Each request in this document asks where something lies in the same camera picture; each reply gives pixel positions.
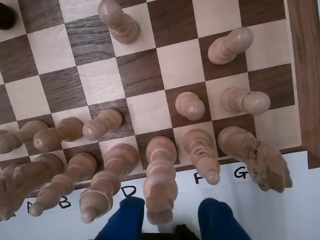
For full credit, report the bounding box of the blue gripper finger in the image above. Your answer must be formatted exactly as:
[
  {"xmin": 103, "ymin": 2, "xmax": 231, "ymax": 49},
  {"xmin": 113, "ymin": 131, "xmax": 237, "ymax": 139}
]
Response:
[
  {"xmin": 94, "ymin": 196, "xmax": 146, "ymax": 240},
  {"xmin": 197, "ymin": 197, "xmax": 252, "ymax": 240}
]

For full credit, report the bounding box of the light wooden king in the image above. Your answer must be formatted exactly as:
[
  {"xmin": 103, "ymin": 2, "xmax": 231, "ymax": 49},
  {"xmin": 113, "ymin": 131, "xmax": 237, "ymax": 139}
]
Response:
[{"xmin": 144, "ymin": 136, "xmax": 179, "ymax": 224}]

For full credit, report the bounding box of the white paper strip with letters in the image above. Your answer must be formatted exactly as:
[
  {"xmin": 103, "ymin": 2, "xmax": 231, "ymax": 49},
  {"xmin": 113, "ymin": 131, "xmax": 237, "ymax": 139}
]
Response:
[{"xmin": 14, "ymin": 149, "xmax": 310, "ymax": 240}]

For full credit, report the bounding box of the light wooden queen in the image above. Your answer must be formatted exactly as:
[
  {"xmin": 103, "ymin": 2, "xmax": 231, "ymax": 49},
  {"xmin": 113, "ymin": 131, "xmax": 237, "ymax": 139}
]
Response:
[{"xmin": 79, "ymin": 143, "xmax": 140, "ymax": 224}]

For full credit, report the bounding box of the light wooden bishop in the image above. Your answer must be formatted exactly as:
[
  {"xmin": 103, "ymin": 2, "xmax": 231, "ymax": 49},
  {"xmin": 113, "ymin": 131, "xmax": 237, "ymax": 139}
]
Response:
[
  {"xmin": 183, "ymin": 128, "xmax": 221, "ymax": 186},
  {"xmin": 29, "ymin": 152, "xmax": 98, "ymax": 217}
]

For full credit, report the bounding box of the light wooden knight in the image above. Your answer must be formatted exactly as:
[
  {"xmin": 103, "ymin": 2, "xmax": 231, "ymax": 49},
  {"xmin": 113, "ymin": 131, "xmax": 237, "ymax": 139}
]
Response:
[
  {"xmin": 0, "ymin": 152, "xmax": 64, "ymax": 221},
  {"xmin": 217, "ymin": 125, "xmax": 293, "ymax": 193}
]

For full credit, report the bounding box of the light wooden pawn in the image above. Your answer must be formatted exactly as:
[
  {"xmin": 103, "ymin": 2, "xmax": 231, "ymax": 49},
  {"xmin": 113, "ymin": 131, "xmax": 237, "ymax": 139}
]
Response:
[
  {"xmin": 175, "ymin": 91, "xmax": 206, "ymax": 121},
  {"xmin": 220, "ymin": 86, "xmax": 271, "ymax": 116},
  {"xmin": 82, "ymin": 108, "xmax": 124, "ymax": 141},
  {"xmin": 0, "ymin": 119, "xmax": 50, "ymax": 155},
  {"xmin": 32, "ymin": 117, "xmax": 84, "ymax": 152},
  {"xmin": 207, "ymin": 26, "xmax": 255, "ymax": 66},
  {"xmin": 97, "ymin": 0, "xmax": 139, "ymax": 45}
]

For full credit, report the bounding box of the wooden chessboard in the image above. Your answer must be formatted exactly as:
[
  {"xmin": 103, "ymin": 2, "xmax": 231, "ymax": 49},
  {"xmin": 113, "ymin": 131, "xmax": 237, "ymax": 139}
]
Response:
[{"xmin": 0, "ymin": 0, "xmax": 320, "ymax": 201}]

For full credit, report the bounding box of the dark wooden pawn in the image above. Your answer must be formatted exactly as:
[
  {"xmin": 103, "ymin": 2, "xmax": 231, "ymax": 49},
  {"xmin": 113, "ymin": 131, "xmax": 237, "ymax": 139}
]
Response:
[{"xmin": 0, "ymin": 4, "xmax": 19, "ymax": 31}]

